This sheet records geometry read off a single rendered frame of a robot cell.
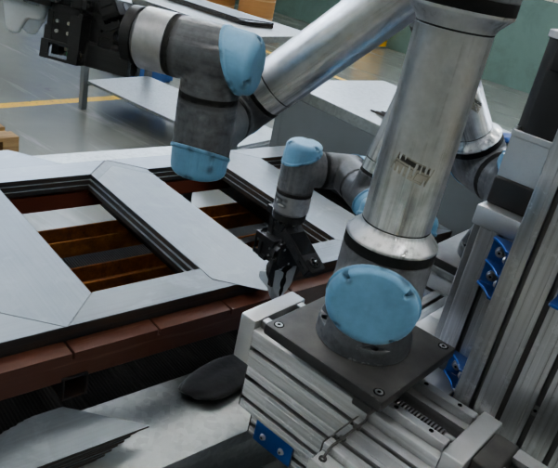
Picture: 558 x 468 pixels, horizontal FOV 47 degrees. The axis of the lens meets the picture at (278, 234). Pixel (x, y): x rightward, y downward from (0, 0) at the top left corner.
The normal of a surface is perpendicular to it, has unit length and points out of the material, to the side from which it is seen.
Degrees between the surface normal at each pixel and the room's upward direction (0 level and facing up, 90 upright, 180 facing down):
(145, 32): 72
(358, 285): 97
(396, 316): 97
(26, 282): 0
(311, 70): 104
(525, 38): 90
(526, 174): 90
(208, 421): 0
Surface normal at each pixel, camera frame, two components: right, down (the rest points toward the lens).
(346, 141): -0.76, 0.14
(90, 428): 0.19, -0.88
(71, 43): -0.24, 0.25
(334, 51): -0.06, 0.63
